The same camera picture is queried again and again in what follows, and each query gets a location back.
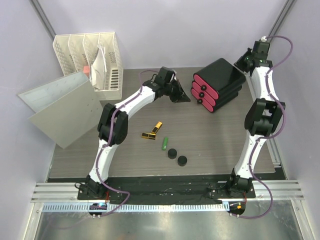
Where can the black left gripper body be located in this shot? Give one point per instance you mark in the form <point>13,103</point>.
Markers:
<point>173,90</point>

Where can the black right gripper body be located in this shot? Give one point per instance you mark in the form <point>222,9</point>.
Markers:
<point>242,62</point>

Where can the pink top drawer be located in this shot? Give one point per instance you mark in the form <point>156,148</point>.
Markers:
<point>202,86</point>

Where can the pink drawer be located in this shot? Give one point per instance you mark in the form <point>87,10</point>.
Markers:
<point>202,86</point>
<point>201,100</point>
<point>206,96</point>

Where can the black drawer organizer box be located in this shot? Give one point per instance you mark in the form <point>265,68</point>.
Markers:
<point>225,78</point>

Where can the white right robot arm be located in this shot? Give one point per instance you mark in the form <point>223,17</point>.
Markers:
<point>262,119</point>

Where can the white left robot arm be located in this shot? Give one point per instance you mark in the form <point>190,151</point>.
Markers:
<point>114,123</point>

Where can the pink middle drawer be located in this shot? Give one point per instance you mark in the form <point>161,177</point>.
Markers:
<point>206,96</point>

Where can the pink bottom drawer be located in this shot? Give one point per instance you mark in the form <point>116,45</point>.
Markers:
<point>201,100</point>

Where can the gold lipstick upper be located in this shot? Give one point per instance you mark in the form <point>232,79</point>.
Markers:
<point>157,127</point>

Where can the gold lipstick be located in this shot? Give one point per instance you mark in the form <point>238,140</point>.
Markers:
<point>157,127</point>
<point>149,136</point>

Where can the green tube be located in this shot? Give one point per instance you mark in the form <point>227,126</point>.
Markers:
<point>165,143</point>

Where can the gold lipstick lower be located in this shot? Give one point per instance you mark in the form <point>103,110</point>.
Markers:
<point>149,136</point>

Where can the black round jar left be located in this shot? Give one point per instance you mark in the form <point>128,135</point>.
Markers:
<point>172,153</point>

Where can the black round jar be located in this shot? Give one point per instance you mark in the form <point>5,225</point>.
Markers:
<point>182,160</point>
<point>172,153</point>

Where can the black round jar right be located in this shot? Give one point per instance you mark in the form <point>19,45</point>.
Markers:
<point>182,160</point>

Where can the papers in file organizer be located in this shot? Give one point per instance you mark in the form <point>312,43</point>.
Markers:
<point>99,69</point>

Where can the pink item in organizer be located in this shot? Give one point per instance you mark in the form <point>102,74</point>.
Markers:
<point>86,70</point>

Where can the white perforated file organizer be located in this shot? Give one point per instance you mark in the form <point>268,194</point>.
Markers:
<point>74,51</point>

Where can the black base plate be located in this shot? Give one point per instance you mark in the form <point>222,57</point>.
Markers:
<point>167,190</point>

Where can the grey ring binder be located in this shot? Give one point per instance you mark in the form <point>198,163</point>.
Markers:
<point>65,108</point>

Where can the aluminium rail frame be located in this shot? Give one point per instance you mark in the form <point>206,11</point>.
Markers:
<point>63,190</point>

